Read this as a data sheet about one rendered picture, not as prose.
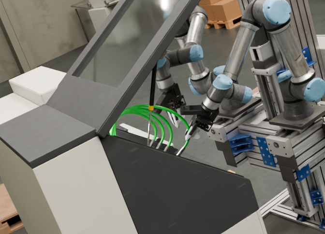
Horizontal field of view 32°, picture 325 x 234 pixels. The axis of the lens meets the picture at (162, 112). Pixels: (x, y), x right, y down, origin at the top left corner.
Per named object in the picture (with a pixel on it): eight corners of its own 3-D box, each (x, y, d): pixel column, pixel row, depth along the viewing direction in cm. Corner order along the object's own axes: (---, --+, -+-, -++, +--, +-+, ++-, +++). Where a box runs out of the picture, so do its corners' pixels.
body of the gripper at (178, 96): (186, 106, 266) (179, 82, 262) (172, 113, 262) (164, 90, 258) (179, 104, 272) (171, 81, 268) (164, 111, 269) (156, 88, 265)
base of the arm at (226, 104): (235, 97, 330) (230, 82, 327) (252, 99, 318) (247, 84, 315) (216, 109, 323) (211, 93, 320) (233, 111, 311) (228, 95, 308)
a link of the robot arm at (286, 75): (297, 89, 284) (290, 64, 279) (313, 93, 271) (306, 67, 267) (277, 98, 280) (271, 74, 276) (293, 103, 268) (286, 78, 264)
